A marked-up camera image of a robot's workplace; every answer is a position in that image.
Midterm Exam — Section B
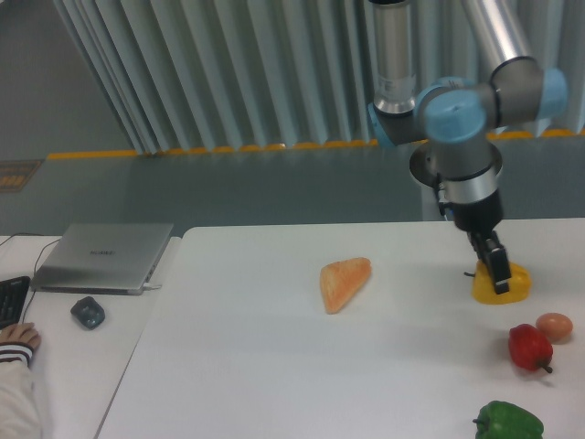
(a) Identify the red bell pepper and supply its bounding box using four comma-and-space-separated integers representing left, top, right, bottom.
508, 324, 554, 373

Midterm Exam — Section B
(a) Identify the black computer mouse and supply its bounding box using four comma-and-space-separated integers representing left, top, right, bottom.
70, 296, 106, 330

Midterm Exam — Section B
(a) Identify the orange triangular bread slice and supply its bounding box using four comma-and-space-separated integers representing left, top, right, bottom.
319, 257, 372, 315

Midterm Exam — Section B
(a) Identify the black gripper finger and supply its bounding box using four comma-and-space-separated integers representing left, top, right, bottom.
467, 231, 486, 264
483, 230, 511, 294

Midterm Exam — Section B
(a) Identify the black keyboard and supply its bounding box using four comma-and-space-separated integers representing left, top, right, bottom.
0, 276, 31, 329

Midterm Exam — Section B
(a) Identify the black laptop cable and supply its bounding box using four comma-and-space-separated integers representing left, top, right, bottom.
0, 231, 63, 323

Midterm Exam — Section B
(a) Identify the yellow bell pepper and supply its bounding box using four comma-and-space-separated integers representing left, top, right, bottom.
463, 261, 532, 305

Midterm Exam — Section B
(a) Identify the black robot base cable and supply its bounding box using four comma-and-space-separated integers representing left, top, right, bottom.
434, 171, 450, 222

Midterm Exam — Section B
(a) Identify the person's hand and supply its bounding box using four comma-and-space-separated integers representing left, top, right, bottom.
0, 323, 42, 351

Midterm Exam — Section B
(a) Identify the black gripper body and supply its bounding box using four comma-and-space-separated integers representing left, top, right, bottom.
439, 189, 504, 234

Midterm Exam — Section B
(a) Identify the white folding curtain screen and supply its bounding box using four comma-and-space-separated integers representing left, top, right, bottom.
53, 1, 584, 155

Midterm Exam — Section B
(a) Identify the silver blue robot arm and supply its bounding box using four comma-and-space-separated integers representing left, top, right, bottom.
371, 1, 568, 295

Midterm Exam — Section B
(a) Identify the brown egg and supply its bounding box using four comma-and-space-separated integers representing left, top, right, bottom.
536, 313, 573, 343

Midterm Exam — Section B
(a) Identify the white sleeved forearm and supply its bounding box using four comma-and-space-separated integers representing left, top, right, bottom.
1, 342, 42, 439

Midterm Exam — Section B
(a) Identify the silver closed laptop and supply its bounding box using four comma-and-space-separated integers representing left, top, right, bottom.
30, 223, 173, 295

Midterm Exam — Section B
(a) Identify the green bell pepper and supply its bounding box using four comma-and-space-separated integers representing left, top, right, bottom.
473, 401, 545, 439

